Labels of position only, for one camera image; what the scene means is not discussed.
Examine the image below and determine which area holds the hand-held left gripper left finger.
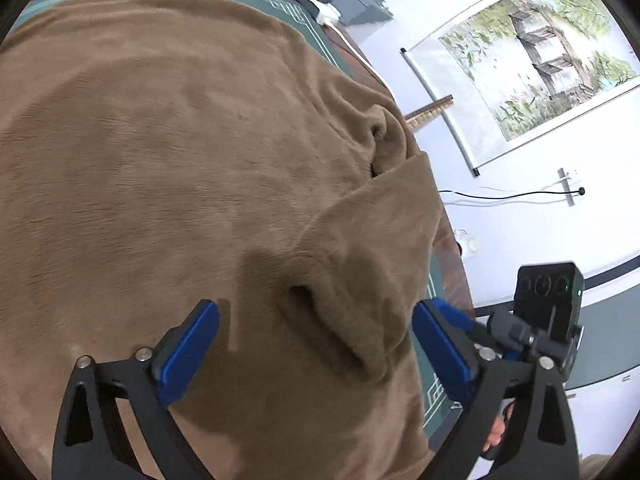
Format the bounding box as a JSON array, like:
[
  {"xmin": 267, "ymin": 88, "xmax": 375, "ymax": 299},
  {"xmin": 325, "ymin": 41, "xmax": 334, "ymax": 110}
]
[{"xmin": 51, "ymin": 299, "xmax": 221, "ymax": 480}]

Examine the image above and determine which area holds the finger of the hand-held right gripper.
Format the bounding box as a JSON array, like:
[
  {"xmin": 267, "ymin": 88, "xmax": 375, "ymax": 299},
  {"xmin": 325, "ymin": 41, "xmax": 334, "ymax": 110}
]
[{"xmin": 434, "ymin": 298, "xmax": 493, "ymax": 348}]

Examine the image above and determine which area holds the hanging scroll painting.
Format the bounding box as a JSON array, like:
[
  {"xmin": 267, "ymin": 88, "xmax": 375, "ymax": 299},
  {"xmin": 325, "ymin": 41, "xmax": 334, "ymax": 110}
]
[{"xmin": 400, "ymin": 0, "xmax": 640, "ymax": 178}]

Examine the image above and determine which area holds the black wall cable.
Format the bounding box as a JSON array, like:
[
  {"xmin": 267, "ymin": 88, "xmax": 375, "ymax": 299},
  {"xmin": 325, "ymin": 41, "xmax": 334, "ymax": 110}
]
[{"xmin": 437, "ymin": 187, "xmax": 586, "ymax": 202}]

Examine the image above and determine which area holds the white wall socket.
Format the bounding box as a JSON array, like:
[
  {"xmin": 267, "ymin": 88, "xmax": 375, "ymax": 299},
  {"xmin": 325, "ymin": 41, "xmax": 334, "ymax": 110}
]
[{"xmin": 452, "ymin": 230, "xmax": 478, "ymax": 256}]

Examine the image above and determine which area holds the white wall cable duct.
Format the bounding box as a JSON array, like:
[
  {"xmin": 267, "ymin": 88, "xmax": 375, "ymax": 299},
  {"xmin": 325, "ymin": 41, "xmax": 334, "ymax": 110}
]
[{"xmin": 557, "ymin": 167, "xmax": 581, "ymax": 208}]

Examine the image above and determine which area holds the green table mat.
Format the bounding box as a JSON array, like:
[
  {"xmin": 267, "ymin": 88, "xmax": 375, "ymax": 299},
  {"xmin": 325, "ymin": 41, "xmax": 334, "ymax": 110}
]
[{"xmin": 7, "ymin": 0, "xmax": 466, "ymax": 443}]

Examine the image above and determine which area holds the brown fleece garment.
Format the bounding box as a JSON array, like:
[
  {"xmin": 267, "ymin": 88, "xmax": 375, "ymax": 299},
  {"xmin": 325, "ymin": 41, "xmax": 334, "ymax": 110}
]
[{"xmin": 0, "ymin": 0, "xmax": 443, "ymax": 480}]

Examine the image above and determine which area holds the person's right hand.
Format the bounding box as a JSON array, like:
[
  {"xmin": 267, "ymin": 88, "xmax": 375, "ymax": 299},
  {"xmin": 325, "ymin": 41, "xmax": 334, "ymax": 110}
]
[{"xmin": 481, "ymin": 402, "xmax": 516, "ymax": 461}]

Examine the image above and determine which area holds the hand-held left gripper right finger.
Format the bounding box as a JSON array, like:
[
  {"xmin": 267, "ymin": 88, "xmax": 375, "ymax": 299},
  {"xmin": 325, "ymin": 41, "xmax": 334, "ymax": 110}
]
[{"xmin": 411, "ymin": 299, "xmax": 581, "ymax": 480}]

